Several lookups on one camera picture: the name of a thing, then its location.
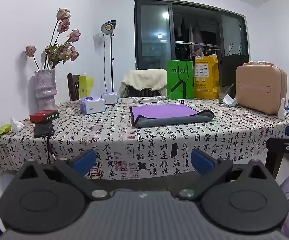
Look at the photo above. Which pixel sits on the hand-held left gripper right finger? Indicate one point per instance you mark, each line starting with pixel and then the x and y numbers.
pixel 202 162

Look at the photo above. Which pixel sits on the black power bank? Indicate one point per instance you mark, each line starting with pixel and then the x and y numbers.
pixel 43 130

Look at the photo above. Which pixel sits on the clear drinking glass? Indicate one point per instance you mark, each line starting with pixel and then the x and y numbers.
pixel 224 93

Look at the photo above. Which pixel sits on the pink hard case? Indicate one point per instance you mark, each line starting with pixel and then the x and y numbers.
pixel 259 87

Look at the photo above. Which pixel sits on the green paper shopping bag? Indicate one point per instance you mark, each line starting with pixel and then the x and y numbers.
pixel 180 79

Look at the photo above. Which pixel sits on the red flat box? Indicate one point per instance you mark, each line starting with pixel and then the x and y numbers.
pixel 44 116

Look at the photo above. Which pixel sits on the yellow printed bag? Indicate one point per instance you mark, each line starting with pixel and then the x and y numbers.
pixel 205 77

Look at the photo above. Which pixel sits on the hanging clothes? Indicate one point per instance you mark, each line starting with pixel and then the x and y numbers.
pixel 192 38

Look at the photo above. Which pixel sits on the pale purple ceramic vase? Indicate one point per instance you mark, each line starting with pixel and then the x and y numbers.
pixel 45 90

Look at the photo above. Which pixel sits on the studio light on stand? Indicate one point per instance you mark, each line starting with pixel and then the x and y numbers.
pixel 109 30

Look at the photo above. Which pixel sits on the black paper bag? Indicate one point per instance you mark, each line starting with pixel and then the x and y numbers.
pixel 234 66

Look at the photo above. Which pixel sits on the small white bottle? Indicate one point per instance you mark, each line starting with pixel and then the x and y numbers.
pixel 281 109

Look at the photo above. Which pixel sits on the chair with cream cloth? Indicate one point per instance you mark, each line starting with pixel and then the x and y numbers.
pixel 144 80

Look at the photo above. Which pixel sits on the white tissue pack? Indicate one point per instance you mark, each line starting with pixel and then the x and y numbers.
pixel 109 98

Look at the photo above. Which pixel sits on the dark wooden chair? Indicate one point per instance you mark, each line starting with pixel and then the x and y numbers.
pixel 72 86

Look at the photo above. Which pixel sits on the calligraphy print tablecloth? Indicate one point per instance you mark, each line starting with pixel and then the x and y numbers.
pixel 134 145

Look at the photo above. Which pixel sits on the purple and grey towel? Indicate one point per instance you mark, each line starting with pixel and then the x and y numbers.
pixel 163 112

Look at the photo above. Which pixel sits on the yellow-green bag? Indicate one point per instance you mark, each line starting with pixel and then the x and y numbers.
pixel 85 84

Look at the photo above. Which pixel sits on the purple tissue pack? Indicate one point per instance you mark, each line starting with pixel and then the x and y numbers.
pixel 92 105

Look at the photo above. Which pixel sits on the dried pink roses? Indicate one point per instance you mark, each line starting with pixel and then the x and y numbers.
pixel 62 47

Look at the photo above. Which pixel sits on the crumpled white tissue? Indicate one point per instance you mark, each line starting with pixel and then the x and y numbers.
pixel 16 125

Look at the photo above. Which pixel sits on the white flat box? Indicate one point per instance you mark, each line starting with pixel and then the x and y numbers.
pixel 145 100

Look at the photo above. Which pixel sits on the green snack packet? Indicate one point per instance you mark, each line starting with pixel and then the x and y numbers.
pixel 4 129

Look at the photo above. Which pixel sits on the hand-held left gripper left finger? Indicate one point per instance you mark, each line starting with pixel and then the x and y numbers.
pixel 84 162

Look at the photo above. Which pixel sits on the black framed sliding window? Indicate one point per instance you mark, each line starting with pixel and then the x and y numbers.
pixel 154 37

